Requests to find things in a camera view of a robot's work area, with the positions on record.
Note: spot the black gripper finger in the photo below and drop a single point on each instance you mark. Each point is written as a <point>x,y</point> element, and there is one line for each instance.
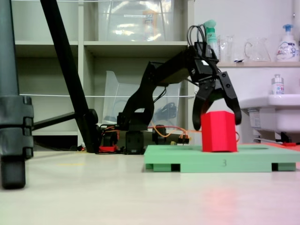
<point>201,98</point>
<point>228,91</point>

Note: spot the red octagonal pillar block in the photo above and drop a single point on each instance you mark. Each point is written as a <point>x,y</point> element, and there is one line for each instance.
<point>219,133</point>

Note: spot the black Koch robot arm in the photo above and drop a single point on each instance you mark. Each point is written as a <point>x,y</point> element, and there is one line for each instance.
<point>145,98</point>

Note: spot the clear glass beaker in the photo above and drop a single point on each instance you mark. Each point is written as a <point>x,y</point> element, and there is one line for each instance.
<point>227,49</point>

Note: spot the blue white packet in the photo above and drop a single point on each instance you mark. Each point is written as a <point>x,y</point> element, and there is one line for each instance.
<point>238,60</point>

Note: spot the green spray bottle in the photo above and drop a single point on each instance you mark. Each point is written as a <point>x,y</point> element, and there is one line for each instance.
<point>211,32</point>

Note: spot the small circuit board connector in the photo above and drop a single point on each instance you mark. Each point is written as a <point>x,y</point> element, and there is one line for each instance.
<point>184,139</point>

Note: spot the clear glass pitcher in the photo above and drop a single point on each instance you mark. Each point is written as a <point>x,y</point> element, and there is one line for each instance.
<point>257,52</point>

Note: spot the small clear sanitizer bottle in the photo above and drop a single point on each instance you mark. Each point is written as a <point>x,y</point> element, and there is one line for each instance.
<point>278,85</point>

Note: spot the white sink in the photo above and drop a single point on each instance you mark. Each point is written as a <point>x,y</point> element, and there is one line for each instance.
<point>281,112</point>

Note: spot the black motor on table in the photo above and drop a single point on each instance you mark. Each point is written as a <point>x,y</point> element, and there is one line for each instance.
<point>159,137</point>

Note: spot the green shape-sorting board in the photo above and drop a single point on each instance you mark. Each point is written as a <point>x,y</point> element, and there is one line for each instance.
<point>187,161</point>

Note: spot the white foam soap bottle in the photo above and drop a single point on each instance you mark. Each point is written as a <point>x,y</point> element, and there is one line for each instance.
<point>287,49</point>

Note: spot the red flat piece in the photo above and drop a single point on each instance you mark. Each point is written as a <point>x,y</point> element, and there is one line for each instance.
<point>289,144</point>

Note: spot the clear plastic storage box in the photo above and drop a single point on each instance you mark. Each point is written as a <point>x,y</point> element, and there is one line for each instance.
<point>131,23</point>

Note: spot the clear plastic file tray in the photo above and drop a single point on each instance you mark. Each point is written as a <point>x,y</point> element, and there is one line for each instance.
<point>112,98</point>

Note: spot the red base clamp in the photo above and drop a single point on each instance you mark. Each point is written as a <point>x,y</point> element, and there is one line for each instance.
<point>107,148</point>

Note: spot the black slanted tripod leg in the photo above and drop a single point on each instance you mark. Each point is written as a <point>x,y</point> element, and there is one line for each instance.
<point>68,70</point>

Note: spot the black tripod brace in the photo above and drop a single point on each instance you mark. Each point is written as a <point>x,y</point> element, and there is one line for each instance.
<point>54,122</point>

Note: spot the grey tripod leg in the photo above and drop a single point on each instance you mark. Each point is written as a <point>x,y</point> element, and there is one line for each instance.
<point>9,93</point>

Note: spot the wooden wall ledge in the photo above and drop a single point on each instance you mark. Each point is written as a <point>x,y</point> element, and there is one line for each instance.
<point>246,64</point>

